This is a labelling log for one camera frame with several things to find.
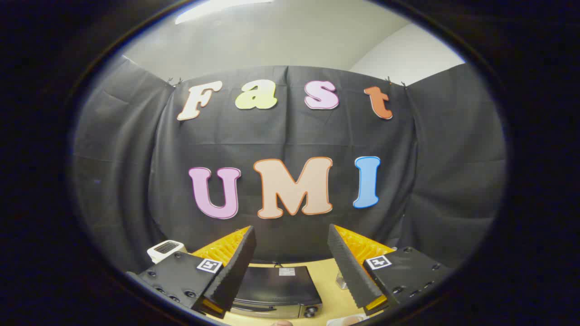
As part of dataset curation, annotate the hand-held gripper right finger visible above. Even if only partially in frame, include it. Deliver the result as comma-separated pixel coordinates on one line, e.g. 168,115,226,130
327,224,454,316

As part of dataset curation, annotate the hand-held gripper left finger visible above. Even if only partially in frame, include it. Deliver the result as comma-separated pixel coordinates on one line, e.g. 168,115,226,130
127,225,257,319

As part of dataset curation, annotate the black toaster oven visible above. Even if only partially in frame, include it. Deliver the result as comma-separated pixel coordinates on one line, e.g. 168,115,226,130
230,265,323,320

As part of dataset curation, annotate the black backdrop cloth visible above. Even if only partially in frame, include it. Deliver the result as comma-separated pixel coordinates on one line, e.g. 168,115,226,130
72,57,507,274

